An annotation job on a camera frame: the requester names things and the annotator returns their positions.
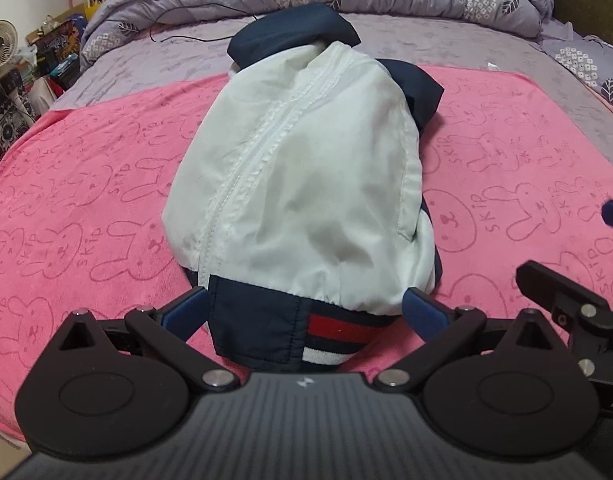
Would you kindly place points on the purple patterned pillow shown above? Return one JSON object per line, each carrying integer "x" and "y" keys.
{"x": 588, "y": 58}

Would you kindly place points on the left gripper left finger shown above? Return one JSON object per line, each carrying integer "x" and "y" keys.
{"x": 164, "y": 332}

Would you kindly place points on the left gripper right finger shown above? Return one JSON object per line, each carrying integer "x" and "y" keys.
{"x": 446, "y": 334}

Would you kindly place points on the white and navy zip jacket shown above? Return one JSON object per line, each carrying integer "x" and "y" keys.
{"x": 299, "y": 203}

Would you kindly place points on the pink bunny print blanket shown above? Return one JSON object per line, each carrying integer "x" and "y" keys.
{"x": 508, "y": 177}

